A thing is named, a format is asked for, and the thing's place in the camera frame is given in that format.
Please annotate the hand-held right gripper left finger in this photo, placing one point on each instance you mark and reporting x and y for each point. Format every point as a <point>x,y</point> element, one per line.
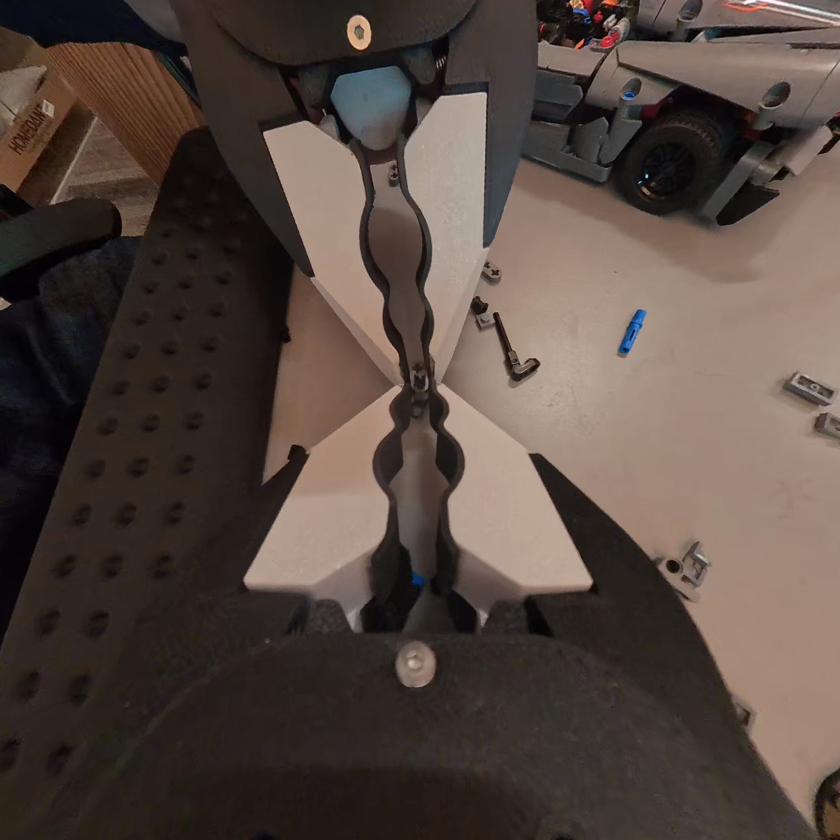
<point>315,518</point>

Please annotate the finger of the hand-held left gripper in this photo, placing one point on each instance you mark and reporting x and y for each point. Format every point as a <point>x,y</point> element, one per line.
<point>459,184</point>
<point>315,197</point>

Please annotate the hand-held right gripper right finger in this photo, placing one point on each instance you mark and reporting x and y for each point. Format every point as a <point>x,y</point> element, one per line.
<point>518,518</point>

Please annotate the black lego connector with blue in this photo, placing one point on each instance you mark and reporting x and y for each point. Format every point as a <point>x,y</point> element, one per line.
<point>417,579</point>

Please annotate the dark grey lego axle connector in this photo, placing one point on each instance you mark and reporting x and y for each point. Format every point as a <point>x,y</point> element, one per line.
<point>418,400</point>

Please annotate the small dark lego pin connector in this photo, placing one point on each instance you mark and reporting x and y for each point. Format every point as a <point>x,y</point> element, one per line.
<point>420,375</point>

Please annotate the grey lego sports car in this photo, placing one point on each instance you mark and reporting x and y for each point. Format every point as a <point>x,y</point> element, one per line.
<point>689,72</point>

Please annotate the person's left forearm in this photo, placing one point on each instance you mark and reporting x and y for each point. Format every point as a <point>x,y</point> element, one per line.
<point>79,19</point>

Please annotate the small black rounded lego piece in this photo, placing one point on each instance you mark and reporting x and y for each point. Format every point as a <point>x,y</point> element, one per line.
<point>296,454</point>

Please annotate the grey lego piece with cross hole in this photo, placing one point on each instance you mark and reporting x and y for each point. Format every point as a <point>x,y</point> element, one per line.
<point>491,270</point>

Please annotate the grey lego clip plate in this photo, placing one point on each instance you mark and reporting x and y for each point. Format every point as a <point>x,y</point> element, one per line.
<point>698,563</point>

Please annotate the blue lego pin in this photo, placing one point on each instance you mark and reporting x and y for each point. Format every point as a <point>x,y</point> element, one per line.
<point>632,331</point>

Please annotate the black chair armrest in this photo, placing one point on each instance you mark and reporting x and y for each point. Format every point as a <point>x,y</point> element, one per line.
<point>59,243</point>

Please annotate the cardboard box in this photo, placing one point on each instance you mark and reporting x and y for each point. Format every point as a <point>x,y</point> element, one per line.
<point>39,131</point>

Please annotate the dark grey lego bracket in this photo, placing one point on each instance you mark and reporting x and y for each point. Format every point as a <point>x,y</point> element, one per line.
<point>828,425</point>
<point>810,387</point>

